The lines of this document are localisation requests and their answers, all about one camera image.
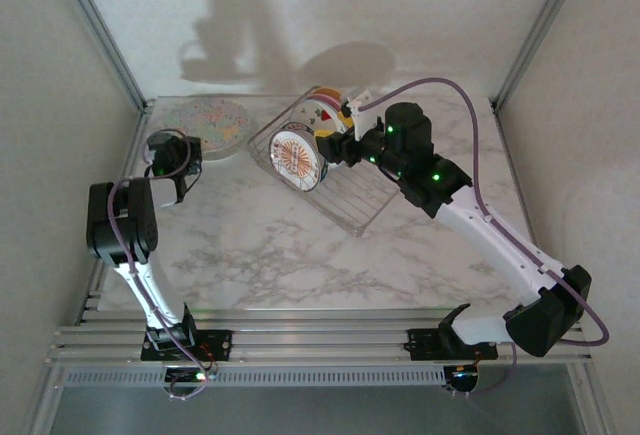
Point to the electronics board with green light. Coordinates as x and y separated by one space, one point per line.
462 379
192 379

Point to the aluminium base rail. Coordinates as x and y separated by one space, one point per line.
320 340

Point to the aluminium table side rail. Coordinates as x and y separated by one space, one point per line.
134 145
510 155

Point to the aluminium frame post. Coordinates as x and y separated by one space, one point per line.
545 25
100 30

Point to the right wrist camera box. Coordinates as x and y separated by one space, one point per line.
359 110

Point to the large multicolour patterned plate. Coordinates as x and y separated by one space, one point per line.
215 125

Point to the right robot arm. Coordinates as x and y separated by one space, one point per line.
500 245

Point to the aluminium frame leg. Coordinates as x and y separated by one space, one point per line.
595 405
47 405

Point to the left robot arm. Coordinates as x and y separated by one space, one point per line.
120 225

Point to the white strawberry print plate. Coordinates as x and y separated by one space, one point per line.
312 115

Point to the small orange sunburst plate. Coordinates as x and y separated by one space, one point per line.
295 157

